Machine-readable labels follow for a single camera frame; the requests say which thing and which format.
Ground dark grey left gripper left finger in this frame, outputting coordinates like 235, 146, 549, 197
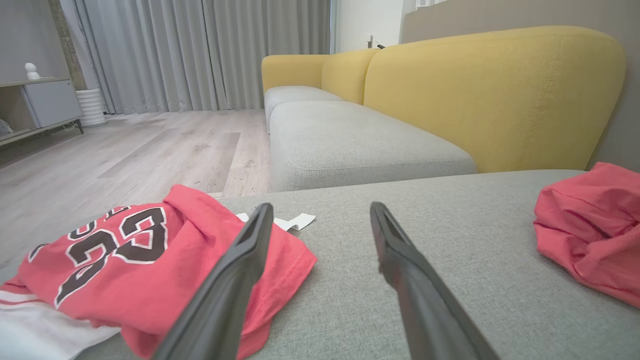
152, 202, 275, 360

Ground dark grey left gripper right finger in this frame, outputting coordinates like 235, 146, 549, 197
369, 201, 501, 360

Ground red number 23 basketball jersey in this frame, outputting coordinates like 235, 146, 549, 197
0, 184, 318, 360

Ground red shorts with white waistband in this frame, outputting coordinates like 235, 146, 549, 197
533, 161, 640, 308

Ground wide grey sofa seat cushion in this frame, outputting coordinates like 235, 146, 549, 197
269, 100, 478, 193

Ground large yellow sofa backrest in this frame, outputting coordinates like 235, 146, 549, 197
363, 26, 627, 174

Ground narrow grey sofa seat cushion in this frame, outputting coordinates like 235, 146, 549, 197
263, 86, 345, 133

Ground white ribbed cylinder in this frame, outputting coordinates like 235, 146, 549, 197
76, 88, 107, 128

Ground small yellow sofa backrest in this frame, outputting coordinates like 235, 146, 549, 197
321, 48, 381, 105

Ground yellow sofa armrest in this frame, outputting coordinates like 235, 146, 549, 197
261, 54, 331, 94

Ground grey pleated curtains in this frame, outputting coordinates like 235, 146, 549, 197
60, 0, 332, 115

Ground grey sideboard cabinet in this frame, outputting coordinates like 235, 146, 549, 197
0, 76, 85, 148

